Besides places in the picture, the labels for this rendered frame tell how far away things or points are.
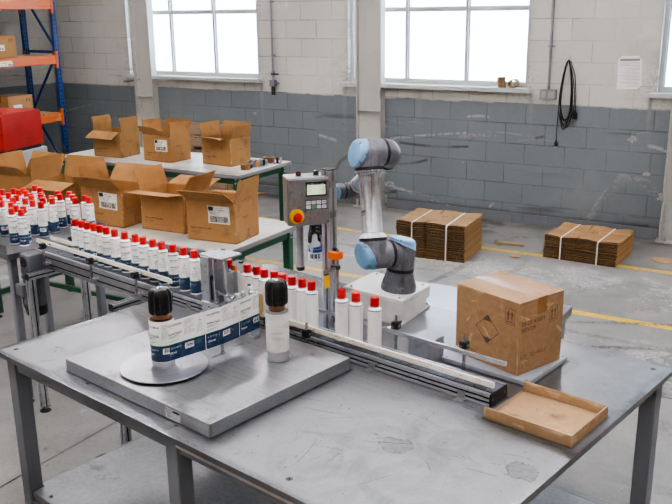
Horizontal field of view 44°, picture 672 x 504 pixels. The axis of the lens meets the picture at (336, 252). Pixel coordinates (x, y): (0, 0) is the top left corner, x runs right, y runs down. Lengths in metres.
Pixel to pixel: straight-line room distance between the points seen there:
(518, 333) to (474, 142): 5.90
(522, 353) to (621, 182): 5.49
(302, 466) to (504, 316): 0.95
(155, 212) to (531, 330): 2.98
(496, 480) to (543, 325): 0.80
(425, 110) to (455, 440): 6.57
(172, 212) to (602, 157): 4.54
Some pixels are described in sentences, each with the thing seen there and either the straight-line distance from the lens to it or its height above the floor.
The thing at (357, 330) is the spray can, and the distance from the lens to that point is 3.15.
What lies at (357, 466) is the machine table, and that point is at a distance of 2.49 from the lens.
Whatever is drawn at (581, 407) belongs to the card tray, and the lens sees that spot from 2.90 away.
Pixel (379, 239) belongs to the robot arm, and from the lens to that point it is 3.45.
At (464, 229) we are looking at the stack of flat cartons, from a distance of 7.24.
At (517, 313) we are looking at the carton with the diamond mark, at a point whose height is 1.08.
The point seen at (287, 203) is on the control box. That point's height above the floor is 1.38.
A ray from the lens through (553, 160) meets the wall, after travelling 8.53.
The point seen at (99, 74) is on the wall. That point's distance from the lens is 11.66.
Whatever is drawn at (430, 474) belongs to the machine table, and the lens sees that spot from 2.46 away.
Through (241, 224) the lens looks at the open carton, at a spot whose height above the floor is 0.89.
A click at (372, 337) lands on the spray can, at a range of 3.10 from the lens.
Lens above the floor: 2.09
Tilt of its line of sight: 16 degrees down
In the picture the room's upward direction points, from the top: 1 degrees counter-clockwise
